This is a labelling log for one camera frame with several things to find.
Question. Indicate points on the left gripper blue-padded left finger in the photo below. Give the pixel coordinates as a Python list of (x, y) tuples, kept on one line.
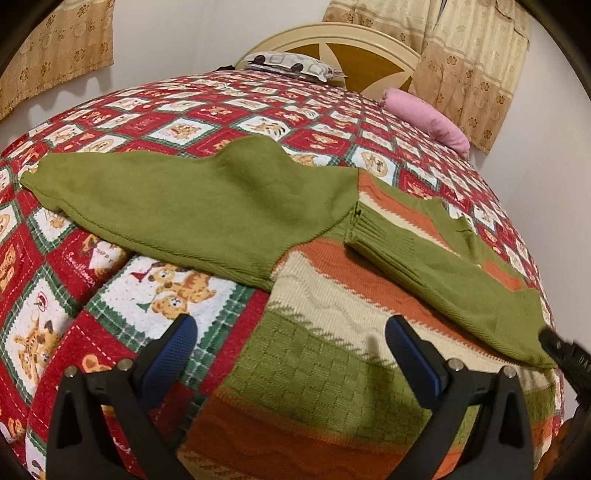
[(80, 445)]

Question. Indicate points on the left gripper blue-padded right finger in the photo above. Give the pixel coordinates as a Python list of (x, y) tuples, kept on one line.
[(499, 445)]

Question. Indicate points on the green orange cream striped sweater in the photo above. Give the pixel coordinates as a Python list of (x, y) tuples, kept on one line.
[(231, 207)]

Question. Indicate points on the red teddy-bear patterned bedspread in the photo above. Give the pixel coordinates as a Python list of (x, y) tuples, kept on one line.
[(51, 268)]

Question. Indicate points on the pink pillow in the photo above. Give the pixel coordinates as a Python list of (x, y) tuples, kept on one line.
[(426, 118)]

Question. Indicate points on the beige floral window curtain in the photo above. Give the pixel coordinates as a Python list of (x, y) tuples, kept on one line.
[(471, 52)]

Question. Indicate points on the cream and brown headboard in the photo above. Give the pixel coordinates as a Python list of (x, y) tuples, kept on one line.
[(370, 61)]

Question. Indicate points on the beige side curtain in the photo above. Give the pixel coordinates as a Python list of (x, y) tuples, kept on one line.
[(76, 38)]

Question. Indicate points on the white car-print pillow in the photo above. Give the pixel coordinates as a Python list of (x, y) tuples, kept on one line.
[(293, 65)]

